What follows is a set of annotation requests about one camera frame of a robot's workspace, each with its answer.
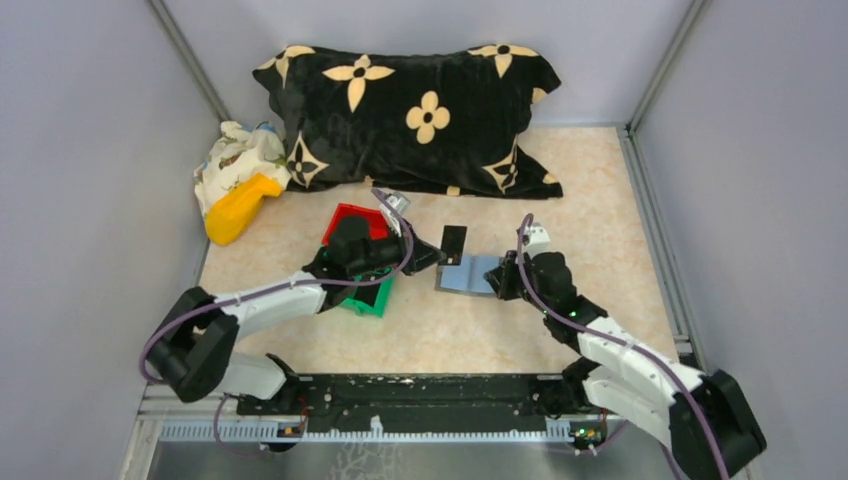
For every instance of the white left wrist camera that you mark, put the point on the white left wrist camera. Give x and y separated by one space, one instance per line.
393 206

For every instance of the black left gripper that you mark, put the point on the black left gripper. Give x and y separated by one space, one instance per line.
427 257

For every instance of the aluminium frame rail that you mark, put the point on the aluminium frame rail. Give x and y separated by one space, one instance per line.
477 407

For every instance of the red plastic bin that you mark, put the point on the red plastic bin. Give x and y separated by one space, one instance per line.
348 216

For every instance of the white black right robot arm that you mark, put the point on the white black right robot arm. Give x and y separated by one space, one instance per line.
703 420

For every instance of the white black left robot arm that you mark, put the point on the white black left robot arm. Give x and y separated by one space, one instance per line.
192 351

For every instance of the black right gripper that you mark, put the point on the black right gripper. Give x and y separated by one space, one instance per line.
508 269

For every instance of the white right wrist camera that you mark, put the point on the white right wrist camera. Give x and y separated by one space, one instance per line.
534 240

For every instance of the green plastic bin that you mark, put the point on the green plastic bin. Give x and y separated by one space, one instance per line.
364 295

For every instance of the black floral pillow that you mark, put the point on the black floral pillow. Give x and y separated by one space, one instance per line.
446 124

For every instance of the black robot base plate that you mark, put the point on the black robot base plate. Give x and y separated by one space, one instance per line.
441 408

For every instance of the yellow and white cloth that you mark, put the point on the yellow and white cloth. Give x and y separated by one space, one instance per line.
243 167

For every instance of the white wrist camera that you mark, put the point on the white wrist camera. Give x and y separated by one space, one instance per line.
534 240
393 206

